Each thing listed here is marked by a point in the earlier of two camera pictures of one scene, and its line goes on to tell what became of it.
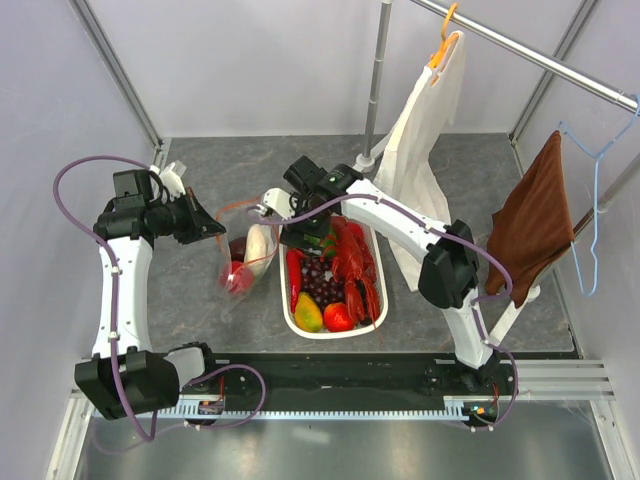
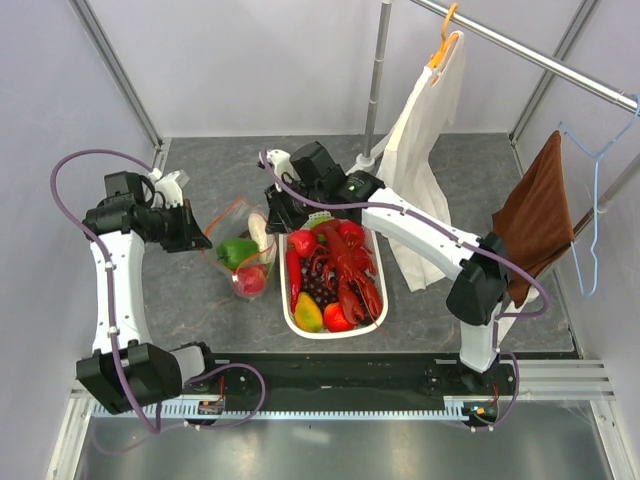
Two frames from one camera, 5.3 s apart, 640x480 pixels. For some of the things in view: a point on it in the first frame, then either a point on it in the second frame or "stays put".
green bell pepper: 330,244 -> 236,250
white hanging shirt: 413,176 stays put
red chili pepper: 293,261 stays put
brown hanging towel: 533,228 stays put
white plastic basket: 379,322 stays put
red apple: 236,277 -> 249,280
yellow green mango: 307,317 stays put
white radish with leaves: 260,248 stays put
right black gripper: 293,234 -> 280,218
